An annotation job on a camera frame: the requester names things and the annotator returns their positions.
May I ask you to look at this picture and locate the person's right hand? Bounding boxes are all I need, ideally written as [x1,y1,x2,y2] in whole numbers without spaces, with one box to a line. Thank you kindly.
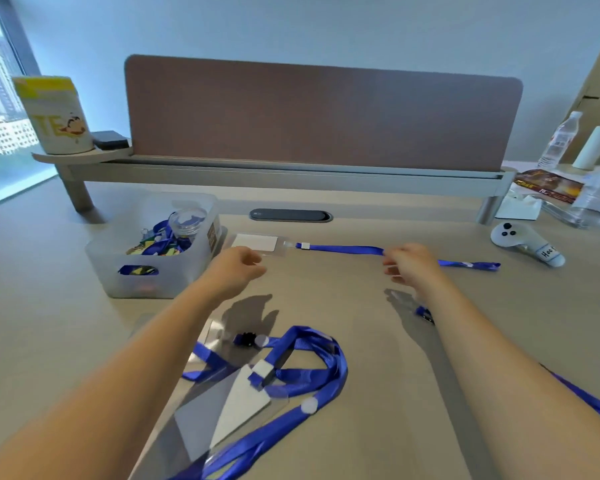
[382,243,448,295]

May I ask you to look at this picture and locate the person's left hand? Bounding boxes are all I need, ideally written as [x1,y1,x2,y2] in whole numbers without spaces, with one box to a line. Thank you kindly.
[199,246,270,308]

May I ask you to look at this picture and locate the clear plastic card holder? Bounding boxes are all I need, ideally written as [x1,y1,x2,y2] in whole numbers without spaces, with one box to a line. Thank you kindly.
[145,362,292,475]
[192,317,236,358]
[223,231,299,257]

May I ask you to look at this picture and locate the bundle of blue lanyards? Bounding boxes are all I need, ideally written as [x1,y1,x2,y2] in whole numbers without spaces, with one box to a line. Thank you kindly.
[117,212,196,275]

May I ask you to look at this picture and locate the blue lanyard with white sleeve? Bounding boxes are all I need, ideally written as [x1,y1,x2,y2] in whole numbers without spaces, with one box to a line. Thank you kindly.
[295,241,502,273]
[167,324,349,480]

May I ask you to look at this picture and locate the blue lanyard with clear strap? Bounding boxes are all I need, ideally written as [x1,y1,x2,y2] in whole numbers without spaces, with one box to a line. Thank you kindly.
[413,304,600,431]

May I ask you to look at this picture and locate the person's left forearm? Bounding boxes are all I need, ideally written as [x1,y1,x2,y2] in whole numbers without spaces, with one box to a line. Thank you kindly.
[0,289,231,480]

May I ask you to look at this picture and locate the person's right forearm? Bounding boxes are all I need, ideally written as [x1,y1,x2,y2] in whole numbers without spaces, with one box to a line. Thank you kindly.
[419,274,600,480]

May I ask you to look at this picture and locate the clear round jar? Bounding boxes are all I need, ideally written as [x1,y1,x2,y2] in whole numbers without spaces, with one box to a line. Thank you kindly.
[169,207,210,239]

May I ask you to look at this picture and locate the colourful binder clips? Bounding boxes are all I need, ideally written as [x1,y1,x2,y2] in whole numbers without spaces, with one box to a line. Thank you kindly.
[125,227,153,255]

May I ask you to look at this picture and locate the white handheld controller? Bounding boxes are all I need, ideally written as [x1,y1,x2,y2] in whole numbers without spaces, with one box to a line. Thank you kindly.
[490,221,566,269]

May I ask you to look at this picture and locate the grey desk shelf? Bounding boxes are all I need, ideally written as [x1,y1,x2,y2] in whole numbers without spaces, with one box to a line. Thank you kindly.
[31,147,518,225]

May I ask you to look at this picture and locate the small white tissue box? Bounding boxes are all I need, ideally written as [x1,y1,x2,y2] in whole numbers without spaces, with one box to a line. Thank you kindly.
[494,192,543,221]

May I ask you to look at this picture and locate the clear plastic storage bin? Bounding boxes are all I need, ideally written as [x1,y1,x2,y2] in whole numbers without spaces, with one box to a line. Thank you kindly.
[85,192,226,299]

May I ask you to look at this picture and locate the brown snack packet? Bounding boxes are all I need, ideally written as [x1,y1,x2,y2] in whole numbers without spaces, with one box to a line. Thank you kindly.
[512,168,586,205]

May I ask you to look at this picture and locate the brown desk divider panel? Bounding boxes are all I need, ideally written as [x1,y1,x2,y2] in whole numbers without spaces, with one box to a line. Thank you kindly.
[123,54,524,173]

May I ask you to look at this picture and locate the small black case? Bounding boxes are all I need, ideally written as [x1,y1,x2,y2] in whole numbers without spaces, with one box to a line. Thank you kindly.
[91,130,132,151]

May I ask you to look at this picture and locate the clear water bottle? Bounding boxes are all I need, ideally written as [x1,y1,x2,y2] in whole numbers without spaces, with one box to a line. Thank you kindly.
[537,111,584,171]

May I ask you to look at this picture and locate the clear plastic container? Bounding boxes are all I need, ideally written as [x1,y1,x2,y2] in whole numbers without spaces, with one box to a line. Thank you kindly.
[569,164,600,231]

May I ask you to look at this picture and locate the white paper roll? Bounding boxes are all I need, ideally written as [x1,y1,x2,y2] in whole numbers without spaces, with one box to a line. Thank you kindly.
[572,125,600,171]

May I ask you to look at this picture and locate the yellow lid wipes canister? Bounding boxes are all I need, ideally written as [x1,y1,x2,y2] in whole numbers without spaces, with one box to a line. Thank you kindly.
[12,75,95,155]

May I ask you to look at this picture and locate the light wooden door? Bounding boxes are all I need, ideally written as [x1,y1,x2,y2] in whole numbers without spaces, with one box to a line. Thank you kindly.
[559,19,600,165]

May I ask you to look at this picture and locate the large glass window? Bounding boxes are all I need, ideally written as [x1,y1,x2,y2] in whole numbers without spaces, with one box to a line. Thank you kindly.
[0,0,59,208]

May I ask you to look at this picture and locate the black desk cable grommet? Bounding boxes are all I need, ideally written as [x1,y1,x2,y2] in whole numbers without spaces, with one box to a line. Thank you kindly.
[249,208,333,223]

